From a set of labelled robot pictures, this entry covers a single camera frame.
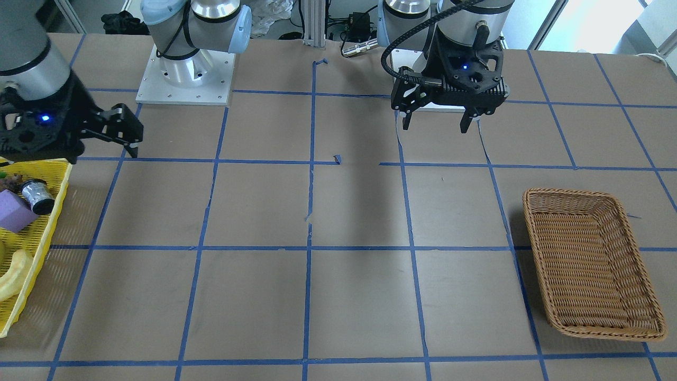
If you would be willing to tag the yellow toy croissant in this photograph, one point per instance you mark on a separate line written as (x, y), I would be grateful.
(18, 272)

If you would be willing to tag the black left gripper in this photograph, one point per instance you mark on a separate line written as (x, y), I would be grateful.
(437, 64)

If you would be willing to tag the small silver can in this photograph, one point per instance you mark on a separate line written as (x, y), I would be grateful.
(36, 193)

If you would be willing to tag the yellow woven basket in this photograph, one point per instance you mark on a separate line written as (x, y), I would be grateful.
(36, 238)

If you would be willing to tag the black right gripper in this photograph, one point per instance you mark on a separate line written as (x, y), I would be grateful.
(72, 107)

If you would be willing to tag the brown wicker basket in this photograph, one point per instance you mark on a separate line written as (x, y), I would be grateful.
(592, 278)

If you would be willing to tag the purple foam block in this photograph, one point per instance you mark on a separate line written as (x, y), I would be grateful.
(16, 215)

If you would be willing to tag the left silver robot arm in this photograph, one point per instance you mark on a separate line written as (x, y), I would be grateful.
(447, 54)

